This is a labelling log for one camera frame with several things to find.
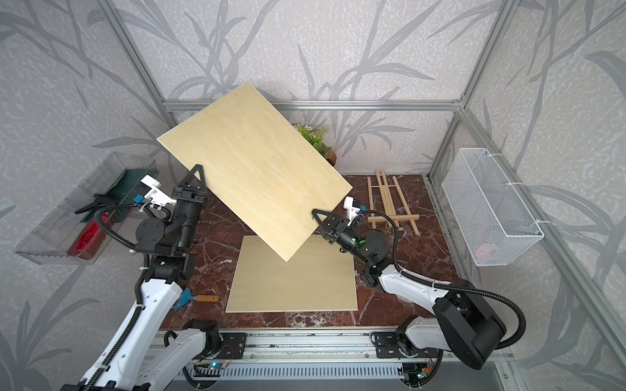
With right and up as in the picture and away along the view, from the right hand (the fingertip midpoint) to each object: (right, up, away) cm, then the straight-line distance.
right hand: (312, 215), depth 66 cm
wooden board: (+1, -25, +22) cm, 33 cm away
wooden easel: (+33, +4, +45) cm, 55 cm away
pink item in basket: (+51, -12, +6) cm, 53 cm away
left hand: (-25, +12, -7) cm, 29 cm away
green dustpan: (-57, +6, +6) cm, 58 cm away
